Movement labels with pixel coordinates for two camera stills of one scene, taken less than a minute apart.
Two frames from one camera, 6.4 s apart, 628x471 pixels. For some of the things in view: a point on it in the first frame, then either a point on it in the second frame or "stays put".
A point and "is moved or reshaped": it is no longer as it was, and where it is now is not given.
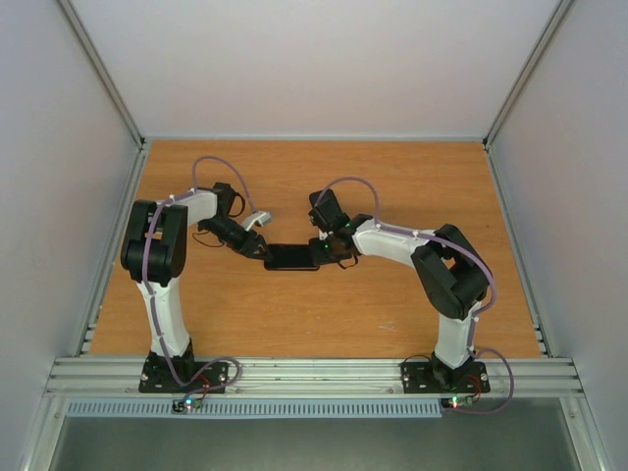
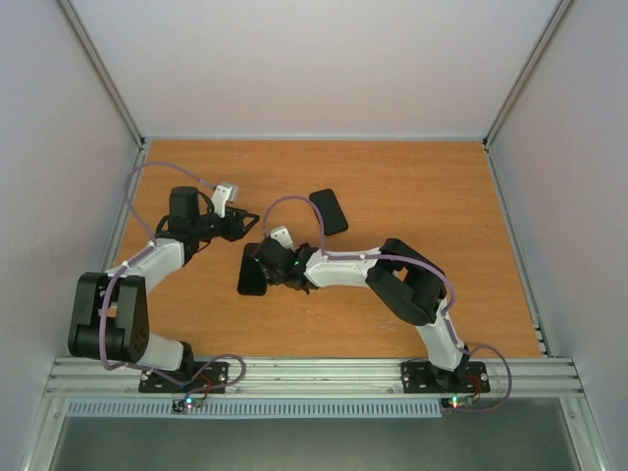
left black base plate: (156, 378) stays put
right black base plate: (424, 377) stays put
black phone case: (328, 209) stays put
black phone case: (289, 257) is moved or reshaped
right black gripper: (323, 246) -> (265, 257)
